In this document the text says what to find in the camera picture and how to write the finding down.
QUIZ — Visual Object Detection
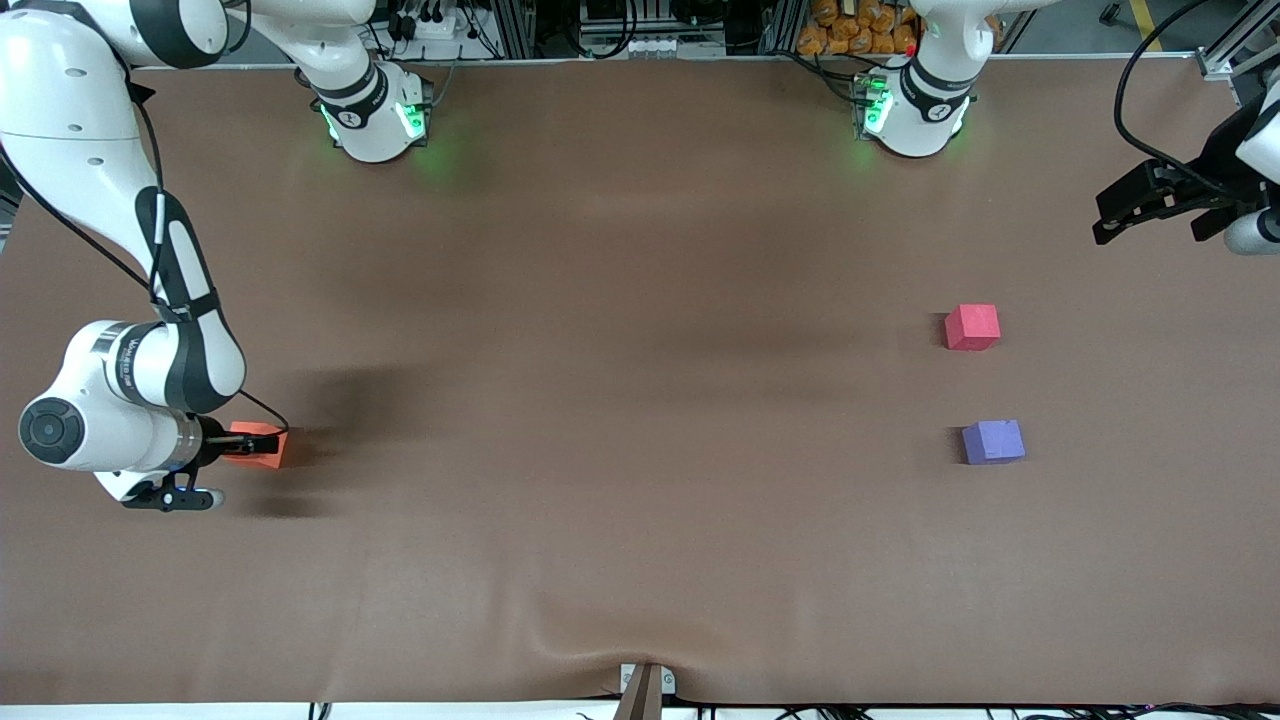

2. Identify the orange foam block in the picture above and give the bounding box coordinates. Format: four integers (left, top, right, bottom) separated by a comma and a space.
222, 422, 290, 470

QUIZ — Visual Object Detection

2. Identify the red foam block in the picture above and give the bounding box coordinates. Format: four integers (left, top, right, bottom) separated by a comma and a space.
944, 304, 1002, 352

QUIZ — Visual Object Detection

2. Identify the purple foam block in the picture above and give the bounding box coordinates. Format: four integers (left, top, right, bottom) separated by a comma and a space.
961, 419, 1027, 466

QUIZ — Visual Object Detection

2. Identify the orange objects pile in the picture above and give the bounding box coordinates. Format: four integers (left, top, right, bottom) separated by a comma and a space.
797, 0, 921, 57

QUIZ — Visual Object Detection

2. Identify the brown table mat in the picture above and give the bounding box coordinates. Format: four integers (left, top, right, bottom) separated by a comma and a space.
0, 55, 1280, 706

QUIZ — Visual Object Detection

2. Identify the white power strip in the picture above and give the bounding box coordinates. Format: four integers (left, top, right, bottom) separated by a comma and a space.
385, 8, 463, 43

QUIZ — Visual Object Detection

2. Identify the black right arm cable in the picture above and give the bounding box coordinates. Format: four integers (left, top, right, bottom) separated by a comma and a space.
0, 80, 291, 436

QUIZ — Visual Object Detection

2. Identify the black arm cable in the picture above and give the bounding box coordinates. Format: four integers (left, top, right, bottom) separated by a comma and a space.
1114, 0, 1216, 186
0, 80, 291, 436

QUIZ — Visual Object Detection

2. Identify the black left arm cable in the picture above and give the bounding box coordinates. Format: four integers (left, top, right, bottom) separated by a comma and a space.
1114, 0, 1216, 186

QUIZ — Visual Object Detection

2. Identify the aluminium frame post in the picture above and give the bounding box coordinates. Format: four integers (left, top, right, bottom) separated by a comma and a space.
497, 0, 546, 59
1195, 0, 1280, 81

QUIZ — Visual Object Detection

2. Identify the brown camera post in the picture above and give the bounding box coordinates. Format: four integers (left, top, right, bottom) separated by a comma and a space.
613, 665, 666, 720

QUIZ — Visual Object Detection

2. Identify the silver mounting bracket plate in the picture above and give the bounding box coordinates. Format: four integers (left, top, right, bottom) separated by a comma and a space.
620, 663, 677, 696

